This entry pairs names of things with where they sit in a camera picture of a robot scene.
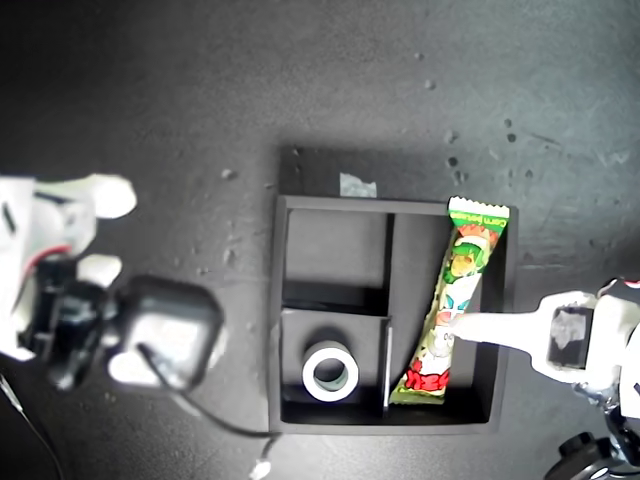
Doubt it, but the green printed snack bar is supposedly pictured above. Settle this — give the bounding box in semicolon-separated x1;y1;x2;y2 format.
388;195;511;407

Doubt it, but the white tape roll green core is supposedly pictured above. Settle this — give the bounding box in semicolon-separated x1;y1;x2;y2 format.
301;347;360;403

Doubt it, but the black tray with wells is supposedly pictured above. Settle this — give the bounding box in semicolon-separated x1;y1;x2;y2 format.
267;194;520;435

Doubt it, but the torn white tape piece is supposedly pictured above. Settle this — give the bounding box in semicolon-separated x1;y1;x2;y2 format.
339;172;378;198

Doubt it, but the red motor wire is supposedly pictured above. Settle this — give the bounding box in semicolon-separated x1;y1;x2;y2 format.
27;247;69;266

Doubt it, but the thin black cable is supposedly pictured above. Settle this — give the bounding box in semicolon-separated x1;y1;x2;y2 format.
0;369;69;480

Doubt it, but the black camera cable white tag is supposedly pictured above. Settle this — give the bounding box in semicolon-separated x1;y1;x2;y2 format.
137;343;284;480

